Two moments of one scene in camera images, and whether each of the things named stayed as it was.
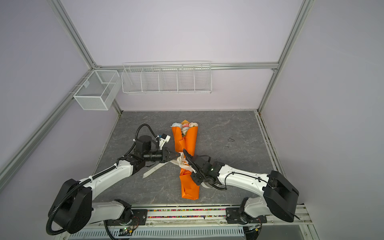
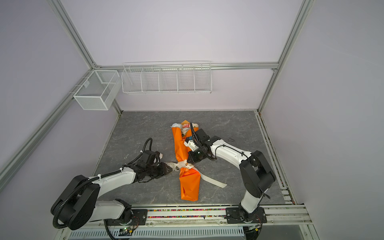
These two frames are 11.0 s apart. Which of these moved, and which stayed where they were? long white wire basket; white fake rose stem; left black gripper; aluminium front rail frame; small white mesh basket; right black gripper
Moved: right black gripper; left black gripper
Stayed: long white wire basket; small white mesh basket; aluminium front rail frame; white fake rose stem
